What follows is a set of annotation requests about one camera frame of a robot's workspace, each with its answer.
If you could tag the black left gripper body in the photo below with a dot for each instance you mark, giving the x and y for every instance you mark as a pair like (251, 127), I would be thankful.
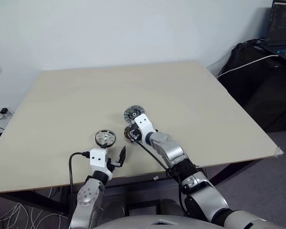
(114, 164)

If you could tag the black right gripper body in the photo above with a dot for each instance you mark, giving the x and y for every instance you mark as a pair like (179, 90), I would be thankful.
(135, 135)

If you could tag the grey motor housing copper windings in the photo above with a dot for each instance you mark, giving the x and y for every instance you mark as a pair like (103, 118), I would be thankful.
(127, 133)

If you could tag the black spoked rotor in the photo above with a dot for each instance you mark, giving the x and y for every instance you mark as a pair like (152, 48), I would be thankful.
(102, 137)

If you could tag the silver motor lid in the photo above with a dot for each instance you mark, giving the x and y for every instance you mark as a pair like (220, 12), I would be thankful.
(131, 112)

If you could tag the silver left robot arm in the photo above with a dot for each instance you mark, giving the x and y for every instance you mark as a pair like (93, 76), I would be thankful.
(85, 193)

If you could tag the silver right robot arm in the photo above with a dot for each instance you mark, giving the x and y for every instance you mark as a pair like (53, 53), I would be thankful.
(171, 150)

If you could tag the silver robot torso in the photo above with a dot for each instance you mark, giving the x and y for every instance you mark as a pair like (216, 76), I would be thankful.
(138, 223)

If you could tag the white power strip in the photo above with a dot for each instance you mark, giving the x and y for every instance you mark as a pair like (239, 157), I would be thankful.
(4, 116)

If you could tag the black power adapter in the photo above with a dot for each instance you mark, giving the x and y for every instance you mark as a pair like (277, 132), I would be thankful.
(3, 111)

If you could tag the clear tape on table corner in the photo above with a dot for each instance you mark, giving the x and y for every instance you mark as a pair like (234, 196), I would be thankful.
(278, 152)

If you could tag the black laptop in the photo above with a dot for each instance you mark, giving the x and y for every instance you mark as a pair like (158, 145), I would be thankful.
(283, 23)

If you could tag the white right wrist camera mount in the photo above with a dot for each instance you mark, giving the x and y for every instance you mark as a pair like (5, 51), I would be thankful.
(143, 124)

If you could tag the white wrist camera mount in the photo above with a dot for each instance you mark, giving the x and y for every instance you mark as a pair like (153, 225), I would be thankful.
(99, 158)
(143, 124)

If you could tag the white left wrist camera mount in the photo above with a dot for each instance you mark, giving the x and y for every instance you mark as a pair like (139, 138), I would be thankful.
(99, 158)

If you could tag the small metal bracket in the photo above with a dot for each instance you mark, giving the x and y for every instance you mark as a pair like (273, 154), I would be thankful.
(155, 178)

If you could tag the black table frame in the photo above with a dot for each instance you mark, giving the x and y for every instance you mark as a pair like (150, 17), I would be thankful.
(228, 167)

